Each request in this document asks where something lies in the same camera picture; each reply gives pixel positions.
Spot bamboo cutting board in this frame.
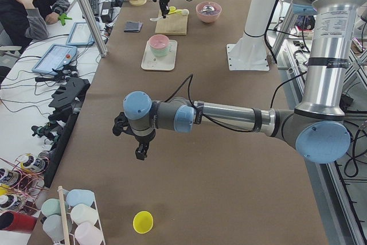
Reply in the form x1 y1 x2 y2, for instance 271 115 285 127
155 14 189 36

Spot white wire cup rack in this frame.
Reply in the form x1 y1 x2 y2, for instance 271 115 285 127
41 186 106 244

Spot stacked green bowls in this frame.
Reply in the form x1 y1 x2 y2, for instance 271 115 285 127
149 46 170 57

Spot metal ice scoop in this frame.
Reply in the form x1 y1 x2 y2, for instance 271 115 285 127
200 5 217 15

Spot yellow plastic cup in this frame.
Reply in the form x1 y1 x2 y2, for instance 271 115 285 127
132 211 154 234

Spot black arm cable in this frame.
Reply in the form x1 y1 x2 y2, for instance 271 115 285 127
165 0 307 133

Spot large pink ice bowl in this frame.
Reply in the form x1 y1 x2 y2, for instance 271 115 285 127
196 2 222 23

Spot yellow plastic knife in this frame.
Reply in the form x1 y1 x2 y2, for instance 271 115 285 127
168 9 183 15

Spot small pink bowl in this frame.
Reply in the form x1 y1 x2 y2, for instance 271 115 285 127
149 34 169 50

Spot blue teach pendant tablet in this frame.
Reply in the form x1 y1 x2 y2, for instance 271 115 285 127
32 44 77 75

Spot seated person in black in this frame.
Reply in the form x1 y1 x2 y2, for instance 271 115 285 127
1 0 70 49

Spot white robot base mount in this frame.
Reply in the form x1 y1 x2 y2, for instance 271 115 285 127
227 0 279 71

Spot beige rabbit tray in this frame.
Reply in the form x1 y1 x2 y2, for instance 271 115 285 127
140 40 178 71

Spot grey folded cloth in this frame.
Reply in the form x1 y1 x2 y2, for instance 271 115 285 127
124 21 138 33

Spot white ceramic spoon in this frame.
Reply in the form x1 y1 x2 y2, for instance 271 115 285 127
150 16 163 22

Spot black laptop keyboard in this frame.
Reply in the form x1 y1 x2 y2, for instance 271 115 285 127
88 0 99 16

